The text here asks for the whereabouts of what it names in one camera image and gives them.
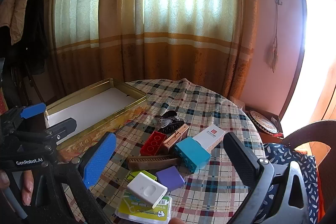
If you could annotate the lime green box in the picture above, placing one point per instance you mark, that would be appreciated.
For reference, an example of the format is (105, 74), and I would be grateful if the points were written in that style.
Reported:
(134, 175)

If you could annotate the red building block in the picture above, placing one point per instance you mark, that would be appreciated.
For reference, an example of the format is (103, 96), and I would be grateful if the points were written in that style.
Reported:
(152, 144)

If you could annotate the brown comb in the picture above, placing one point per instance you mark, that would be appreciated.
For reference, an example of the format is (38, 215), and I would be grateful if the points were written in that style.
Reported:
(152, 162)

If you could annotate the orange and cream curtain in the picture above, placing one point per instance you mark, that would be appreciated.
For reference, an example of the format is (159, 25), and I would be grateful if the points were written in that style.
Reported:
(170, 29)

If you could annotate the white box with red seal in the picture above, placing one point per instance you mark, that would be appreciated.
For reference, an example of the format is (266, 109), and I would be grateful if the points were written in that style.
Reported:
(210, 134)

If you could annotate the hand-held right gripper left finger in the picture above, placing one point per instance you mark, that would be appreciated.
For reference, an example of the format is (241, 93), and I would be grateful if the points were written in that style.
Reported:
(99, 158)

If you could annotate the purple square block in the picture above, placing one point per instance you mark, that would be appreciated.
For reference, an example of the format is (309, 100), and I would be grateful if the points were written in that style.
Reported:
(170, 178)

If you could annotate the gold tin box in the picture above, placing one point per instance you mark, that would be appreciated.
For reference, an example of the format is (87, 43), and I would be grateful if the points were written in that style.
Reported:
(105, 123)

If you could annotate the decorative plate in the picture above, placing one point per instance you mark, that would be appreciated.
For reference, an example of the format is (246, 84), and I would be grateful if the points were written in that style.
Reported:
(262, 121)

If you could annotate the black grey hair claw clip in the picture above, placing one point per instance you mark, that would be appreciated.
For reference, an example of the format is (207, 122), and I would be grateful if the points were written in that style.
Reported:
(169, 121)

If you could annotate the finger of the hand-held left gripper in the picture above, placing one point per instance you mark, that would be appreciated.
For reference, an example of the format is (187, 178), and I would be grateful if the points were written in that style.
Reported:
(63, 128)
(32, 109)

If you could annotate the brown chair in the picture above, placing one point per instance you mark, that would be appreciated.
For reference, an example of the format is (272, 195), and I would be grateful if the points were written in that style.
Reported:
(302, 134)

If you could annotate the blue patterned cushion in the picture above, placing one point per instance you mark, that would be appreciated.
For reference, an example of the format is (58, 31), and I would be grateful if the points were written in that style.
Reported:
(304, 182)

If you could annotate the teal building block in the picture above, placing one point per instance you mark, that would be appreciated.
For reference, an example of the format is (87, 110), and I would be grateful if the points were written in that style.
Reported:
(193, 153)

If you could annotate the beige jacket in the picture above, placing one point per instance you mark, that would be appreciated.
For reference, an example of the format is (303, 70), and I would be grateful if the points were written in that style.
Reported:
(17, 8)

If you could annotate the clear plastic bag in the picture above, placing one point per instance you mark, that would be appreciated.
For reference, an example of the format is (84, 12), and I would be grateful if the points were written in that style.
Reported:
(236, 103)

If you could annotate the person's left hand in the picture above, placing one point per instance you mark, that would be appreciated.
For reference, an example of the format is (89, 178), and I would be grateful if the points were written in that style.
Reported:
(27, 190)

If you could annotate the brown wooden side table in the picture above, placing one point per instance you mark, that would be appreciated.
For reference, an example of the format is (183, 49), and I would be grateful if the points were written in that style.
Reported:
(270, 138)

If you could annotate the white plastic case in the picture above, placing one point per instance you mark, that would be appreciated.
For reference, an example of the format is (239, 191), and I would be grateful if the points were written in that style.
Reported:
(144, 188)

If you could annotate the green label floss packet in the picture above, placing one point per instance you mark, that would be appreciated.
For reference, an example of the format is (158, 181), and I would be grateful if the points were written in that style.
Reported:
(147, 214)

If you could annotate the beige tassel ornament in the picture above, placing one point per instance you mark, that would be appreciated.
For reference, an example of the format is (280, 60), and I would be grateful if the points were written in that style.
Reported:
(273, 53)

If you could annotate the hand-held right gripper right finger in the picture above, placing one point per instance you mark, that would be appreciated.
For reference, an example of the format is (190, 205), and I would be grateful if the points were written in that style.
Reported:
(241, 158)

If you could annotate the pink case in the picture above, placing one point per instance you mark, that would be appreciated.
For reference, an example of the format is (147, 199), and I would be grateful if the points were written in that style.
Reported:
(174, 138)

